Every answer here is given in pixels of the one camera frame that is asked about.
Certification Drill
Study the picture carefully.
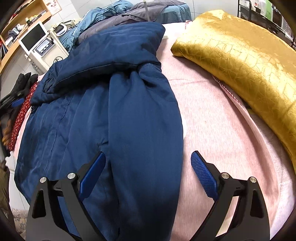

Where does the navy blue padded jacket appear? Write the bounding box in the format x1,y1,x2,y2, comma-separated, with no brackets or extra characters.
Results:
14,22,183,240

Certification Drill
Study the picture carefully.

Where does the gold satin folded cloth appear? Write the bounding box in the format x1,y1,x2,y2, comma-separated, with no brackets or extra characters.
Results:
171,9,295,162

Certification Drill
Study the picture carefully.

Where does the grey quilt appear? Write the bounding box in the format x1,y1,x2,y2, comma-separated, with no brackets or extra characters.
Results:
78,1,192,44

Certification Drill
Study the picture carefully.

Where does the light blue blanket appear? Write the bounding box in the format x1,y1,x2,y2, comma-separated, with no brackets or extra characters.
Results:
59,0,193,53

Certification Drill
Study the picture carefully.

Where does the white floor machine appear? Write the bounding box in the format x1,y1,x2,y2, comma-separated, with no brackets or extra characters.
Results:
18,21,69,74

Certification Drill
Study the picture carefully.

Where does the black folded garment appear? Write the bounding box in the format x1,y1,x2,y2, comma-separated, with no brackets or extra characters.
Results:
1,72,38,118

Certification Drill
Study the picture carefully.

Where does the wooden wall shelf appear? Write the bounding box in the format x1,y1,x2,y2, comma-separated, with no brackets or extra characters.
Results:
1,0,62,72

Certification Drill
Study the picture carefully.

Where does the red floral folded cloth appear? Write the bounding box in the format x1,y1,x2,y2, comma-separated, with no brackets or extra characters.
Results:
8,82,38,151

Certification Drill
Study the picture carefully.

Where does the pink polka dot bedsheet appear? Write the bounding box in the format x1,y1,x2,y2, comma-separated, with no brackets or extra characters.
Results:
9,19,296,241

